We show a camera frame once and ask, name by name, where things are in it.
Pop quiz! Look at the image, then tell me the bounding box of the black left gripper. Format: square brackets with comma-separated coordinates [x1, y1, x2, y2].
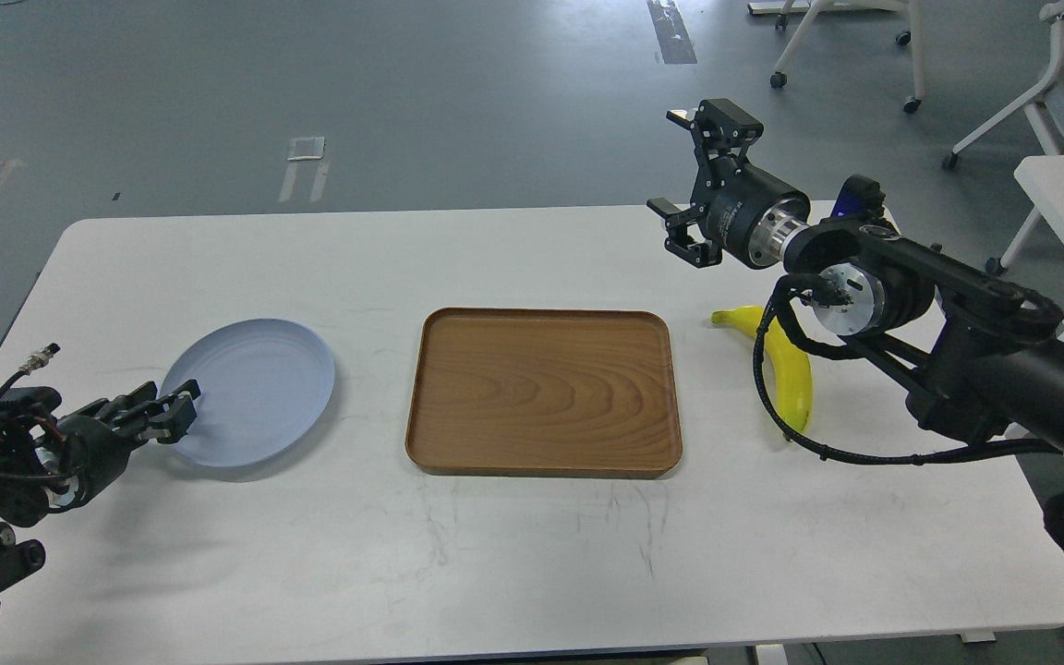
[56, 380, 201, 509]

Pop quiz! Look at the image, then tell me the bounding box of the light blue plate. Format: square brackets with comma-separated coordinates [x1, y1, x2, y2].
[163, 319, 336, 470]

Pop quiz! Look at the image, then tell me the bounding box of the grey floor tape strip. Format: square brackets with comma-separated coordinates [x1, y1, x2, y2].
[646, 0, 698, 65]

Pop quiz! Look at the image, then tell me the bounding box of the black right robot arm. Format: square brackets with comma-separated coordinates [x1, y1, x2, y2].
[647, 100, 1064, 552]

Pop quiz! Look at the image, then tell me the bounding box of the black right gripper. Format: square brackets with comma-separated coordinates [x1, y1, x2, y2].
[647, 98, 811, 270]

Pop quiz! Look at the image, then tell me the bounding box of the white chair base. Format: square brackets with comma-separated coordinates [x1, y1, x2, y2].
[746, 1, 927, 116]

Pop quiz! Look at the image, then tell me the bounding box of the brown wooden tray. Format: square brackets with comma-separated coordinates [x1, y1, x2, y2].
[405, 307, 683, 479]

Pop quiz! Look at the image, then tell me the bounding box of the yellow banana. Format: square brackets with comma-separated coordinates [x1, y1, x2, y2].
[709, 306, 814, 434]

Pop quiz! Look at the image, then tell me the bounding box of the white tape patch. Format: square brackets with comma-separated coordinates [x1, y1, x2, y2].
[286, 136, 326, 163]

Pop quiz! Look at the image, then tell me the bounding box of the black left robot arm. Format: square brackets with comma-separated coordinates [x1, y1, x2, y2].
[0, 344, 201, 610]

